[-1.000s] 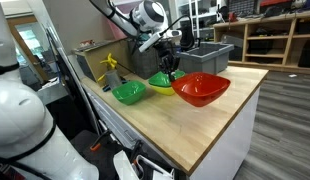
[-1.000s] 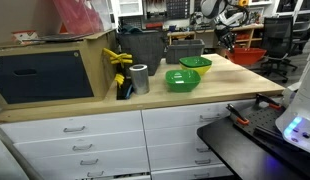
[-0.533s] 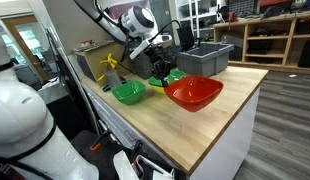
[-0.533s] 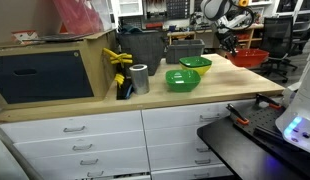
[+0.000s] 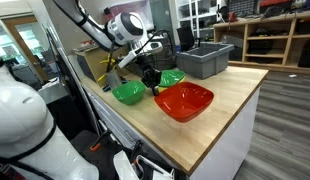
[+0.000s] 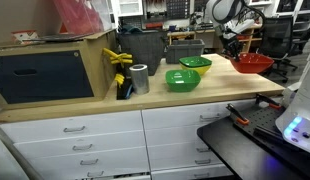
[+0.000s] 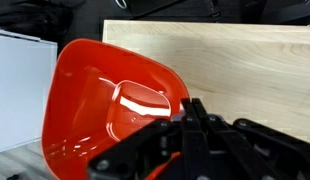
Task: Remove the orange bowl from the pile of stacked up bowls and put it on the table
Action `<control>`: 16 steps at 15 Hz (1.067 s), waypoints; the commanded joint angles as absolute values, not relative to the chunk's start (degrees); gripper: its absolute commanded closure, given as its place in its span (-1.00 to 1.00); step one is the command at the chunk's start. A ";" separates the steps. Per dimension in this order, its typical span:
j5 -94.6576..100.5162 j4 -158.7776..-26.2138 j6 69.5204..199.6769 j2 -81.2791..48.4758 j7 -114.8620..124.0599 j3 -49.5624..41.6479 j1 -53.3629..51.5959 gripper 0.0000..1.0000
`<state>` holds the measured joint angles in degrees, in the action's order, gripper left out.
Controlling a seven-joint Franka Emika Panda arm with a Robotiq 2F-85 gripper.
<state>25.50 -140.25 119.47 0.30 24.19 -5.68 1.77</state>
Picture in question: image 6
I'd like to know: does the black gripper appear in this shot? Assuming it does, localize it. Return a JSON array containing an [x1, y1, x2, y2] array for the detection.
[[220, 36, 243, 62]]

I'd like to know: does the orange plastic bowl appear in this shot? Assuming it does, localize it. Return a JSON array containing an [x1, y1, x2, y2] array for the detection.
[[230, 53, 274, 74]]

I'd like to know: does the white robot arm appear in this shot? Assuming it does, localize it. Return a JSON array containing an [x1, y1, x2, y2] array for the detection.
[[206, 0, 265, 62]]

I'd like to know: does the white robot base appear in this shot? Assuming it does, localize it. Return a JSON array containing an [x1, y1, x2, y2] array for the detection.
[[275, 63, 310, 153]]

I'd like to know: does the yellow plastic bowl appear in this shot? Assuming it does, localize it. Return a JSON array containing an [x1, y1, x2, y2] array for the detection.
[[180, 64, 211, 76]]

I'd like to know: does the green stacked bowl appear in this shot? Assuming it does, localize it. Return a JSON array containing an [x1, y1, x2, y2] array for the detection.
[[179, 56, 212, 67]]

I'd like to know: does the green plastic bowl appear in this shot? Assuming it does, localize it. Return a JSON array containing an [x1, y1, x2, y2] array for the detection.
[[165, 69, 201, 92]]

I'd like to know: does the black office chair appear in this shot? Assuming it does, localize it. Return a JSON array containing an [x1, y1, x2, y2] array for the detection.
[[257, 16, 293, 83]]

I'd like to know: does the grey plastic bin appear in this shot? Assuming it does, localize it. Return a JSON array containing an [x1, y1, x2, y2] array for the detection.
[[166, 39, 205, 64]]

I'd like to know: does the black orange clamp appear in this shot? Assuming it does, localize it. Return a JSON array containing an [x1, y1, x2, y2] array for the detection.
[[227, 103, 249, 125]]

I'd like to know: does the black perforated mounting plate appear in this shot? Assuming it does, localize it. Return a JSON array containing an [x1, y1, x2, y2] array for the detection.
[[231, 103, 284, 143]]

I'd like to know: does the metal tin can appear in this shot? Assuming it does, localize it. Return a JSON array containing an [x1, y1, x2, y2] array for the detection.
[[129, 64, 149, 95]]

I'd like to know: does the white drawer cabinet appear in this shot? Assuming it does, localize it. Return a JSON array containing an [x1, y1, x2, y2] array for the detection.
[[0, 98, 259, 180]]

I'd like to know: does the wooden box cabinet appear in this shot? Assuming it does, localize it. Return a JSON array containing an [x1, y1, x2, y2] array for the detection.
[[0, 30, 117, 109]]

